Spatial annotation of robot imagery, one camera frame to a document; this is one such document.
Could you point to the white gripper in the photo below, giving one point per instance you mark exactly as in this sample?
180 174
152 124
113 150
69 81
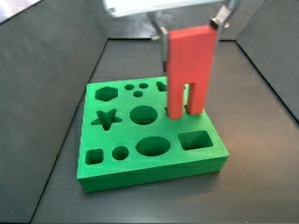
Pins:
121 8

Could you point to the red double-square peg object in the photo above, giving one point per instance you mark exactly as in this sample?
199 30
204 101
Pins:
188 69

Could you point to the green shape-sorter board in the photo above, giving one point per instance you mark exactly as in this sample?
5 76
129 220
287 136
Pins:
132 145

